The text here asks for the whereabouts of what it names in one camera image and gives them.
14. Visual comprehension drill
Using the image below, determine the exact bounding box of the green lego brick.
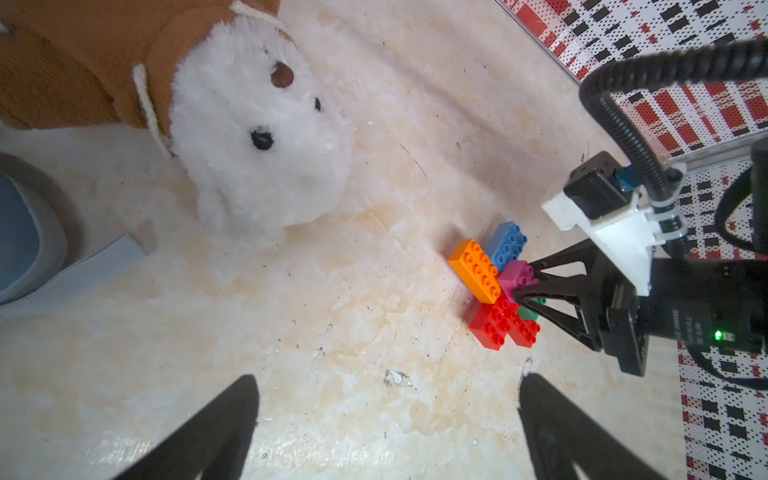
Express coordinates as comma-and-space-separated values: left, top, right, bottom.
517, 298, 546, 321

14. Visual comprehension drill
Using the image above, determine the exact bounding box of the pink small lego brick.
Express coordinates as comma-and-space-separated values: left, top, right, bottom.
497, 260, 538, 303

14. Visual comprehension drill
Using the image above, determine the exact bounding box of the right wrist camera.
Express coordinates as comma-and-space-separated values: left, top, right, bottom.
542, 151, 688, 297

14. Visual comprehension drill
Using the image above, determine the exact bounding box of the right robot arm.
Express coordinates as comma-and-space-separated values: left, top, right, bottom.
512, 38, 767, 376

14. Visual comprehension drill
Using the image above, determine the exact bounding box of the orange lego brick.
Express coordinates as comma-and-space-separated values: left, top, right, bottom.
448, 239, 502, 304

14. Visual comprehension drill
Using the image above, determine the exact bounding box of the red lego brick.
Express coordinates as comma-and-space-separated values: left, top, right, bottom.
469, 298, 519, 351
508, 315, 541, 348

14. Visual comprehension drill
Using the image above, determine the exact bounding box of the light blue case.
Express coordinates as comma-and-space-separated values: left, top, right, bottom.
1, 153, 147, 320

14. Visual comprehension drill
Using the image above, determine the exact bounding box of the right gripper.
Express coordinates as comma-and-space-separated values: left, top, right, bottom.
512, 239, 767, 376

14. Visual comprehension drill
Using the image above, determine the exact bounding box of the blue lego brick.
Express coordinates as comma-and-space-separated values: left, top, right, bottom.
485, 221, 527, 272

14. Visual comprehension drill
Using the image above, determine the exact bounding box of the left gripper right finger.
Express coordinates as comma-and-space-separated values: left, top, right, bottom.
518, 374, 660, 479

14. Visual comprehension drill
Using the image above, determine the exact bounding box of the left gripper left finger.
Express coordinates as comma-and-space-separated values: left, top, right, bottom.
117, 375, 260, 479

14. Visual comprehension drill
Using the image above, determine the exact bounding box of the white teddy bear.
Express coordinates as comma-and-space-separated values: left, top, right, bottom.
1, 1, 352, 238

